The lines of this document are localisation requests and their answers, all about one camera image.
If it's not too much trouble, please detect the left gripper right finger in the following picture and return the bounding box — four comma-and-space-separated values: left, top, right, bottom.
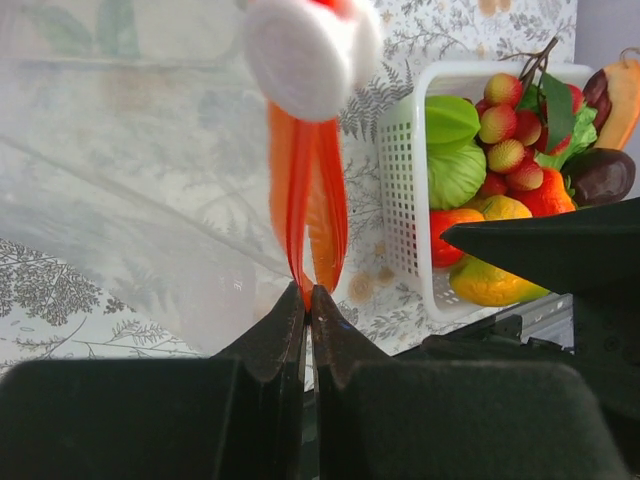
310, 287, 630, 479

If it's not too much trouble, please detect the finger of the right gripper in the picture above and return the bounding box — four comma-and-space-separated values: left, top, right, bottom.
440, 199, 639, 470

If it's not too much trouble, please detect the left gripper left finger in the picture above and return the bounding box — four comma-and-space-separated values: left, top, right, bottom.
1, 286, 305, 479

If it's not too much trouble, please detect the clear zip bag orange zipper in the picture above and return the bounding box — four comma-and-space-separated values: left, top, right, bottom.
1, 1, 381, 354

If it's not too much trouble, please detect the yellow green mango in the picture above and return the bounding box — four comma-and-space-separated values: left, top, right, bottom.
449, 255, 550, 307

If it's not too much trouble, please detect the orange red pepper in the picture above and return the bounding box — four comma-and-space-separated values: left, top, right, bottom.
508, 167, 576, 217

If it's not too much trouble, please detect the dark purple eggplant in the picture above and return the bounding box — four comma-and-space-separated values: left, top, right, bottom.
561, 148, 636, 207

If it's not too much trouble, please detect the yellow lemon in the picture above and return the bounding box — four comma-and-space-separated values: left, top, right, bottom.
477, 195, 533, 221

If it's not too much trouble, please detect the green lettuce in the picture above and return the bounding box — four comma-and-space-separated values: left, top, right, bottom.
535, 104, 598, 170

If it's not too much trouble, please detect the white plastic basket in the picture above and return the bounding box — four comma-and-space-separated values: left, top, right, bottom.
377, 59, 596, 322

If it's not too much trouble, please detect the red lychee bunch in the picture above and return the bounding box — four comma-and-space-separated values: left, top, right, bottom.
476, 38, 586, 198

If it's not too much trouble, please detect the green cabbage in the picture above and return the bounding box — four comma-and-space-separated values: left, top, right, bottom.
427, 141, 487, 210

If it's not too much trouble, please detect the orange papaya slice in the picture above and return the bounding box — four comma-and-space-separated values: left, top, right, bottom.
594, 46, 639, 150

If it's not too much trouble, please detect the green starfruit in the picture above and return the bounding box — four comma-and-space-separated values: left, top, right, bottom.
425, 95, 480, 150

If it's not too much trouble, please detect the floral tablecloth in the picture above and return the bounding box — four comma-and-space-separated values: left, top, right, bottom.
1, 1, 577, 370

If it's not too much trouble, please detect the aluminium frame rail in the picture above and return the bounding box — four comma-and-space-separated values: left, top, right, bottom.
478, 294, 574, 349

